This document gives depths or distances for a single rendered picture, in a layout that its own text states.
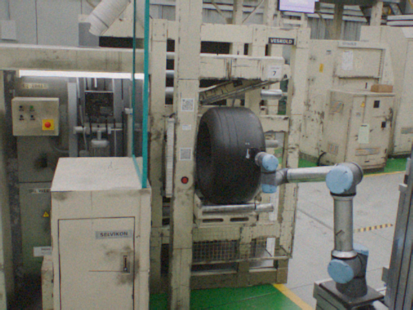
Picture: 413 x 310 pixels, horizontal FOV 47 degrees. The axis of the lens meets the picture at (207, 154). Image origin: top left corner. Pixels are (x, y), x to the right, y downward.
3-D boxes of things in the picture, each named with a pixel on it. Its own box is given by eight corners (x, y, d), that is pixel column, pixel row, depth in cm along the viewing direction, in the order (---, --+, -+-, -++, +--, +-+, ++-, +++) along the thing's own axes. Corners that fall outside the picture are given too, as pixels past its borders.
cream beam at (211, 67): (192, 79, 296) (193, 55, 292) (185, 76, 320) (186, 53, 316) (284, 82, 310) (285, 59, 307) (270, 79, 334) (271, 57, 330)
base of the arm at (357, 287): (373, 293, 230) (376, 274, 228) (350, 299, 223) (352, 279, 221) (352, 279, 243) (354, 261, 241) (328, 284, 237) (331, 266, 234)
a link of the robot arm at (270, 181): (283, 190, 242) (282, 168, 240) (271, 194, 233) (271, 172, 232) (270, 188, 247) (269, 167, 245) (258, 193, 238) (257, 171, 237)
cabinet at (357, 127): (343, 177, 713) (352, 93, 684) (318, 167, 763) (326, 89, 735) (387, 172, 753) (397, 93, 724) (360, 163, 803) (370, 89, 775)
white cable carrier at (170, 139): (166, 197, 284) (168, 118, 273) (164, 194, 289) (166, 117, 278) (173, 197, 285) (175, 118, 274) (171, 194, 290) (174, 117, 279)
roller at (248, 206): (200, 213, 282) (200, 206, 281) (198, 210, 286) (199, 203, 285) (255, 210, 290) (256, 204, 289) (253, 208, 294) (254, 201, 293)
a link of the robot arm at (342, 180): (362, 277, 222) (362, 162, 214) (350, 289, 211) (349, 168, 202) (338, 272, 230) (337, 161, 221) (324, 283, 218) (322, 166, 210)
